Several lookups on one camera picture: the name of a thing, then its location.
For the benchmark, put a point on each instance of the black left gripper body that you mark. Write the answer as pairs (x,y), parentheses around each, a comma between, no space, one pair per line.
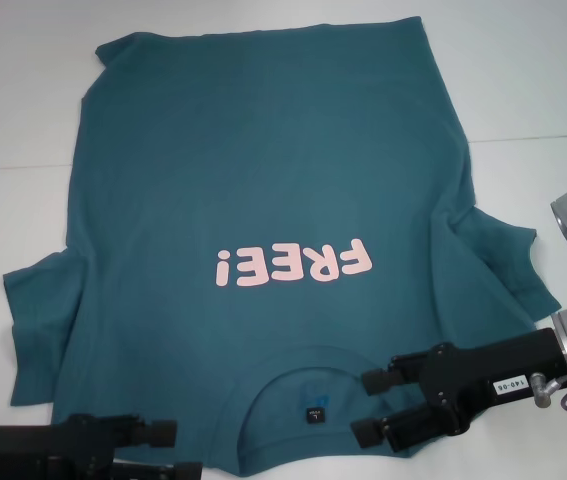
(38,452)

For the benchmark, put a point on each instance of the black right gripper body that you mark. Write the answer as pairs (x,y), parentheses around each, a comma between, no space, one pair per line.
(488,365)

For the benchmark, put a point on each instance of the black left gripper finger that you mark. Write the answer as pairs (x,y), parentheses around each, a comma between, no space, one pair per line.
(163,467)
(158,434)

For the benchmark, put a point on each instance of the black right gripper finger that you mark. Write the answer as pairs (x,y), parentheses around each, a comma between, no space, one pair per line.
(403,422)
(403,367)

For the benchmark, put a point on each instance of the teal t-shirt with pink print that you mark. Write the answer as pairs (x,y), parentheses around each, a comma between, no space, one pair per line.
(263,175)

